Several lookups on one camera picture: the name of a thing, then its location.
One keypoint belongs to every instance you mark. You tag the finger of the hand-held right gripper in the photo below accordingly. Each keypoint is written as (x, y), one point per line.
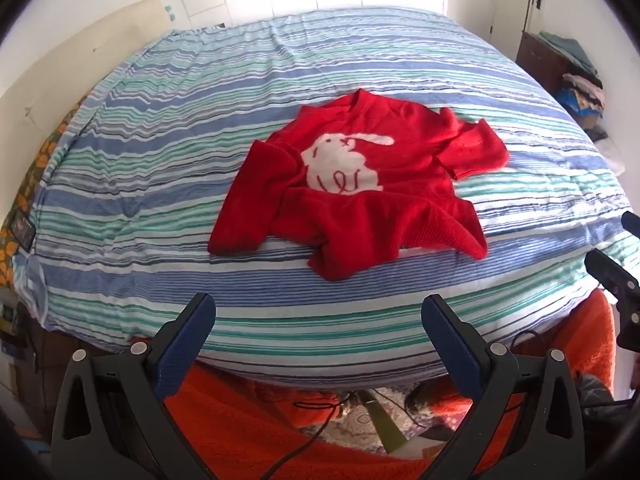
(607, 272)
(632, 222)

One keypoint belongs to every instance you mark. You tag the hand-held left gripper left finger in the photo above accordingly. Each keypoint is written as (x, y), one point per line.
(185, 350)

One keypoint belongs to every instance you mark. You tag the orange fleece clothing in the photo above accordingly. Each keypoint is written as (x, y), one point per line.
(240, 430)

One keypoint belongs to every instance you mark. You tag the dark wooden dresser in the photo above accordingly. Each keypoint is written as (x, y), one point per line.
(537, 62)

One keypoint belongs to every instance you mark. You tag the beige headboard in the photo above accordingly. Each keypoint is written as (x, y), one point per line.
(75, 60)

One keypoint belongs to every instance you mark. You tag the teal wall switch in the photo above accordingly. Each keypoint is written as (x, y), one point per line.
(170, 12)

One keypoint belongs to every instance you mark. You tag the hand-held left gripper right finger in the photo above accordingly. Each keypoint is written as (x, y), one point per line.
(452, 350)

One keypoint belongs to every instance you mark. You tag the white door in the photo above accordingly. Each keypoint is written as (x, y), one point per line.
(510, 5)

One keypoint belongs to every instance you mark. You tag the striped blue green bed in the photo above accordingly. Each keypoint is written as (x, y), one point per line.
(150, 160)

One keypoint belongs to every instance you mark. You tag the pile of clothes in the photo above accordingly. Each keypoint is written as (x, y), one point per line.
(580, 85)

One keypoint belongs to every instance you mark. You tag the patterned rug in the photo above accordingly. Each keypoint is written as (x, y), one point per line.
(350, 422)

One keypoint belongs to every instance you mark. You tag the red sweater with white rabbit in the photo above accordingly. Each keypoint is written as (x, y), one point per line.
(350, 200)

